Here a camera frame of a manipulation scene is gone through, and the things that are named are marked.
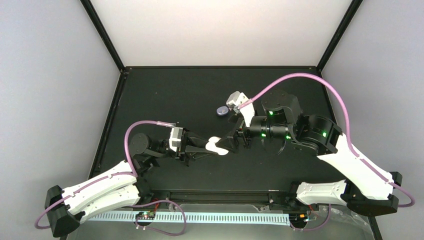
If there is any white oval charging case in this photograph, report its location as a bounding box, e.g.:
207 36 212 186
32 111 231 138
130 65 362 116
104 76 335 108
205 136 229 156

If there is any lavender earbud charging case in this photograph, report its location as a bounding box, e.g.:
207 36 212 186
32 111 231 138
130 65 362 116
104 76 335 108
216 106 230 117

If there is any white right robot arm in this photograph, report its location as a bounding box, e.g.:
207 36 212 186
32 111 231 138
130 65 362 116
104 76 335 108
206 89 402 217

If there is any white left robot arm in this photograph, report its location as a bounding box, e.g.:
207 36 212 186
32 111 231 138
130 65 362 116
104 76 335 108
44 127 228 238

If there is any small circuit board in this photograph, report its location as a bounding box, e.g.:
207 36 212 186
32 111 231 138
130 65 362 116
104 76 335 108
135 211 156 221

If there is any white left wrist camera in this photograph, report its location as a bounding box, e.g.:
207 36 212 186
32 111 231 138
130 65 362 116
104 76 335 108
168 126 184 152

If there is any light blue slotted cable duct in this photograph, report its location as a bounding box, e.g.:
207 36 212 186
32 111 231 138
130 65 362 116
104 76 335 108
90 210 290 226

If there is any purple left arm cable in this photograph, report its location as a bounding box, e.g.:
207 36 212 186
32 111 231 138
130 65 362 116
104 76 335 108
34 120 176 230

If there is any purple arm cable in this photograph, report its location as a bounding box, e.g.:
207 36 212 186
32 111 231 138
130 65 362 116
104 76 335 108
34 120 176 230
238 72 416 209

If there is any black frame rail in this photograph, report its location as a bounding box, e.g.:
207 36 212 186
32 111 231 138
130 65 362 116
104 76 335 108
137 189 297 207

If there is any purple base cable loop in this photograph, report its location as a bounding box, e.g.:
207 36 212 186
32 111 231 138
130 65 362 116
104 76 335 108
129 199 188 237

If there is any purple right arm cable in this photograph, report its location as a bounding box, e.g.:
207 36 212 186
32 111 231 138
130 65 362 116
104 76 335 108
238 72 416 209

